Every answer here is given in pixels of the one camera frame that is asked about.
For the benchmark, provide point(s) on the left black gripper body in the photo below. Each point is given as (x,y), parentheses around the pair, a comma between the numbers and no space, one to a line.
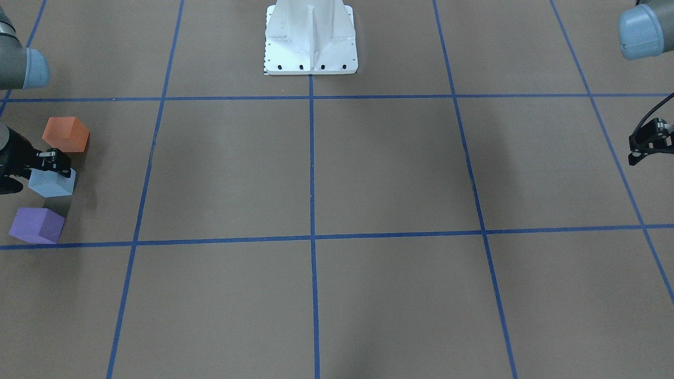
(654,138)

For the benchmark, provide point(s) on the light blue foam block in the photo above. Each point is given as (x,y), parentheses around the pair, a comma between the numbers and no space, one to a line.
(52,184)

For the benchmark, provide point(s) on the white camera stand pole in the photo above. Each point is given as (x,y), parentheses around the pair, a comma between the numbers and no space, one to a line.
(310,38)

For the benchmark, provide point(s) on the orange foam block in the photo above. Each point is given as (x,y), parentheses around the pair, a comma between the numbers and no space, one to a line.
(68,134)

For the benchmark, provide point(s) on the purple foam block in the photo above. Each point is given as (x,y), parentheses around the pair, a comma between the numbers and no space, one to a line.
(37,225)

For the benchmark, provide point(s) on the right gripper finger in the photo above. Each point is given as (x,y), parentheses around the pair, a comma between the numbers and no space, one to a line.
(52,160)

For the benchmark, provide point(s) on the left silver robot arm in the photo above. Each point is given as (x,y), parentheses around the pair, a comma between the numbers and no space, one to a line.
(646,30)

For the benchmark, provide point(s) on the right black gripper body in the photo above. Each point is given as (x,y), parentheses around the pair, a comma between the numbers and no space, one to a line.
(16,158)

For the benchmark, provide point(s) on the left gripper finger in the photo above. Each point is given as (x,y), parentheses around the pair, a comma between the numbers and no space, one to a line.
(635,158)

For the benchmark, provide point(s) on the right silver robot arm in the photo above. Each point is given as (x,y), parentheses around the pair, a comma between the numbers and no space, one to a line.
(24,68)

